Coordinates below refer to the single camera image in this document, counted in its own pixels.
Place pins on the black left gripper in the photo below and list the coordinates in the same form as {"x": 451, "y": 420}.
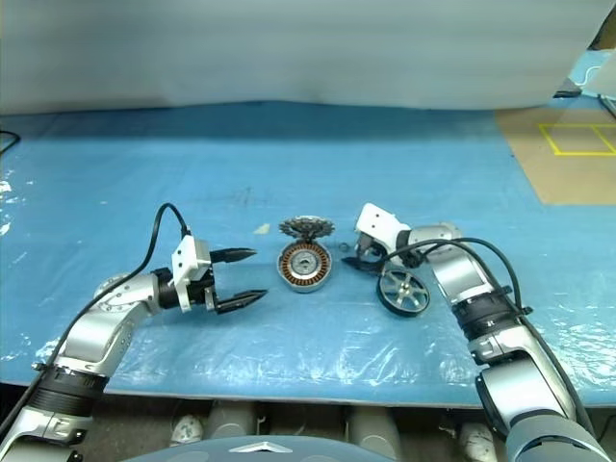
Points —
{"x": 204, "y": 289}

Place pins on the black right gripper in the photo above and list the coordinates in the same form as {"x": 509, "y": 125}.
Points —
{"x": 370, "y": 248}

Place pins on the silver spoked rotor black rim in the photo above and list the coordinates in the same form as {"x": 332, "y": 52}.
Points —
{"x": 403, "y": 291}

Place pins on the round motor housing copper windings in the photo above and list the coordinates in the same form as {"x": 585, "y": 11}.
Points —
{"x": 304, "y": 267}

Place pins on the grey round motor lid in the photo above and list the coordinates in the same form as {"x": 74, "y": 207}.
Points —
{"x": 304, "y": 227}

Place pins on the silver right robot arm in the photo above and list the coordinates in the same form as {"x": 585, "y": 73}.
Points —
{"x": 462, "y": 279}

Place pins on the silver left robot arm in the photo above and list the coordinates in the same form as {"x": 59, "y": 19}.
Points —
{"x": 96, "y": 332}

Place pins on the small beige tape scrap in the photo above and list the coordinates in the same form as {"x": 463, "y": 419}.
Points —
{"x": 263, "y": 229}

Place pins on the blue plastic table sheet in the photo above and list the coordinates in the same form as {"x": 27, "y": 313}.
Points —
{"x": 308, "y": 163}

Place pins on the grey cylinder under table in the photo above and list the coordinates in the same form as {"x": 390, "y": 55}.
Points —
{"x": 231, "y": 421}
{"x": 375, "y": 428}

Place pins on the brown cardboard sheet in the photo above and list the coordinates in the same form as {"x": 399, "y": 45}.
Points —
{"x": 568, "y": 178}

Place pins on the white foam backdrop sheet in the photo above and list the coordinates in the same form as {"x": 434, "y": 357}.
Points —
{"x": 289, "y": 48}

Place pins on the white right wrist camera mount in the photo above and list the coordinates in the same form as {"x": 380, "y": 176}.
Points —
{"x": 380, "y": 223}

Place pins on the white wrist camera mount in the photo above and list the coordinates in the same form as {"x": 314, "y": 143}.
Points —
{"x": 185, "y": 260}
{"x": 380, "y": 223}

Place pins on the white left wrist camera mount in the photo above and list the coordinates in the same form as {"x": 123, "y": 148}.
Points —
{"x": 185, "y": 260}

